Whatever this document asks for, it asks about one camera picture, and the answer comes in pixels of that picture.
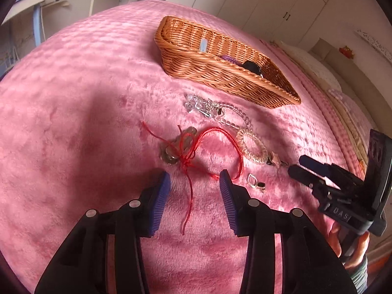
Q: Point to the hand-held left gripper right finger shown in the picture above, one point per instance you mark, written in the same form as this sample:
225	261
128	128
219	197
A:
228	203

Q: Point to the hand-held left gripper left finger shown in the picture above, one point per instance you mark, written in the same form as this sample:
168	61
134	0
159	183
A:
159	203

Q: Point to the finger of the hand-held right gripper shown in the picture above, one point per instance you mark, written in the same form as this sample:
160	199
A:
321	165
301	174

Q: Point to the brown wicker basket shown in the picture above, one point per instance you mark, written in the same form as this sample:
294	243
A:
196	64

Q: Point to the person's right forearm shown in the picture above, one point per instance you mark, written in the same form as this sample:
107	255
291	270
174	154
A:
360	274

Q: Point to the person's right hand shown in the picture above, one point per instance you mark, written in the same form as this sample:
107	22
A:
335	239

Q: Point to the pink star hair clip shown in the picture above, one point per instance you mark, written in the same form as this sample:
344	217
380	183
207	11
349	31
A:
275	159

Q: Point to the silver earring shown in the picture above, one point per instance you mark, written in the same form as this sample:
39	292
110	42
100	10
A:
255	183

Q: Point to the pink pillow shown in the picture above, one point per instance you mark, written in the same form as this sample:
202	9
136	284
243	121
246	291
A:
352	110

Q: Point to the white pillow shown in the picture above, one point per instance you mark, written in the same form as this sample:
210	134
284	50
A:
309	62

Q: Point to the black hair accessory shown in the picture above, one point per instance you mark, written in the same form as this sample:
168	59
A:
252	67

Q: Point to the pink plush blanket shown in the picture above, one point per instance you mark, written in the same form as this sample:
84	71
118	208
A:
76	104

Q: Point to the white and blue hair clip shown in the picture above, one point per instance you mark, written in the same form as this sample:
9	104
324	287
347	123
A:
203	45

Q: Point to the white wardrobe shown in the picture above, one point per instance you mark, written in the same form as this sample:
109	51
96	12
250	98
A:
260	3

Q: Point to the white desk with blue legs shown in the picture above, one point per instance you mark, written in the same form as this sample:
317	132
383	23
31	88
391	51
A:
27	9

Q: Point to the red wall ornament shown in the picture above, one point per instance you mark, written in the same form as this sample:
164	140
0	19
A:
346	52

